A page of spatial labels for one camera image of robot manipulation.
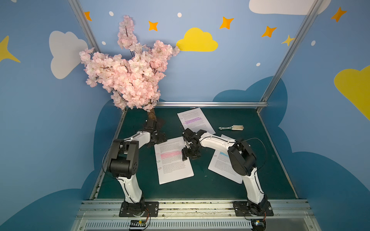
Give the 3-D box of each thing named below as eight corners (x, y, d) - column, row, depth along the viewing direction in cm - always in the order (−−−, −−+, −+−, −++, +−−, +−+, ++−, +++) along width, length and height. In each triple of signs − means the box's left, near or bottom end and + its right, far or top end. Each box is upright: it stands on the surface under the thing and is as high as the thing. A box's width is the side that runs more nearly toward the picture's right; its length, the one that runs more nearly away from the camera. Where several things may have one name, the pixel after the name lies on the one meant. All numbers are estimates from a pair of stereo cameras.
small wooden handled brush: (219, 130, 111) (219, 127, 109) (218, 126, 113) (219, 124, 111) (242, 130, 111) (244, 128, 109) (241, 127, 113) (242, 124, 111)
